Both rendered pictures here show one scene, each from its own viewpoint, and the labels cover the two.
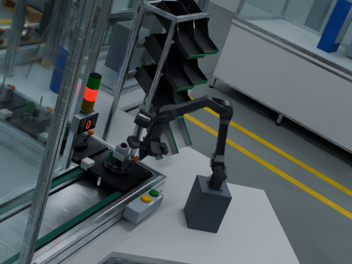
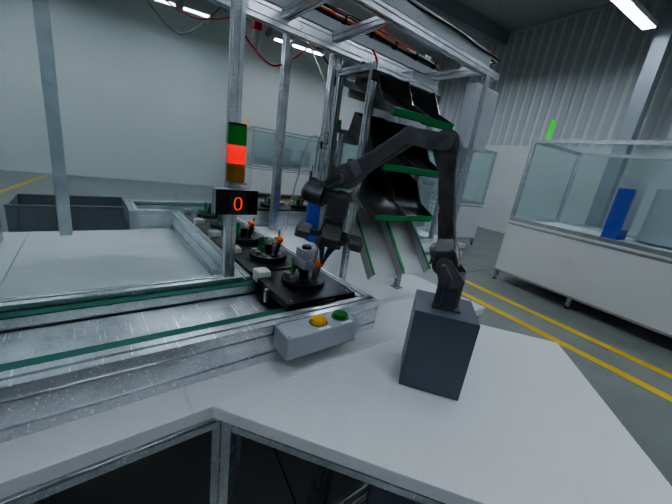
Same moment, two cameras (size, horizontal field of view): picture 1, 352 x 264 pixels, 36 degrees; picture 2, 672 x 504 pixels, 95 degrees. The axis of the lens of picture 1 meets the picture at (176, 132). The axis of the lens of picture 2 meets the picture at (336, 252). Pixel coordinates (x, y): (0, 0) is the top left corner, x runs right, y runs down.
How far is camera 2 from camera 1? 1.62 m
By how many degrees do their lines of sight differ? 29
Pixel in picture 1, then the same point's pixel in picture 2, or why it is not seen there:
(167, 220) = (365, 365)
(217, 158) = (441, 245)
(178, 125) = (413, 246)
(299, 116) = (591, 299)
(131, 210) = (279, 335)
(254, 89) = (536, 276)
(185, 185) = not seen: hidden behind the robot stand
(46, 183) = not seen: outside the picture
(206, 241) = (429, 415)
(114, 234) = (245, 376)
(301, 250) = not seen: hidden behind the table
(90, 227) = (163, 348)
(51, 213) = (146, 326)
